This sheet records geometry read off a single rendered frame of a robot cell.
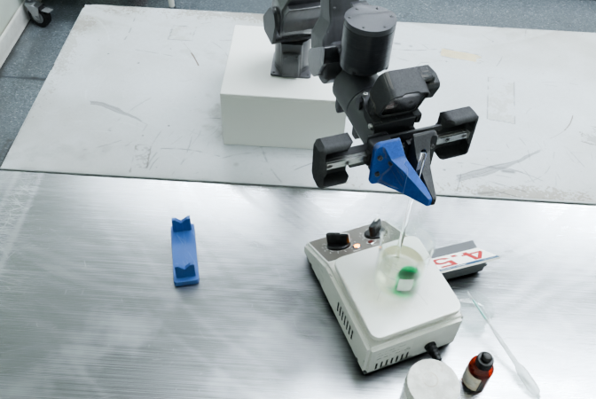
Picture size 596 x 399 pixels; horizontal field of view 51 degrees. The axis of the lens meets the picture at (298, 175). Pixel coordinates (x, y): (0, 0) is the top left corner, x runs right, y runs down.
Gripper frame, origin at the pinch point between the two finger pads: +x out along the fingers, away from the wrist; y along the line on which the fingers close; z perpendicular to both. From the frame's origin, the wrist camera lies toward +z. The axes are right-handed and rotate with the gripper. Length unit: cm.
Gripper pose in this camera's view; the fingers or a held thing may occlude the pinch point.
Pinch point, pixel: (416, 178)
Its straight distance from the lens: 66.8
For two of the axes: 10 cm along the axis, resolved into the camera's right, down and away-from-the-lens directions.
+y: 9.4, -2.2, 2.5
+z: 0.3, -6.9, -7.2
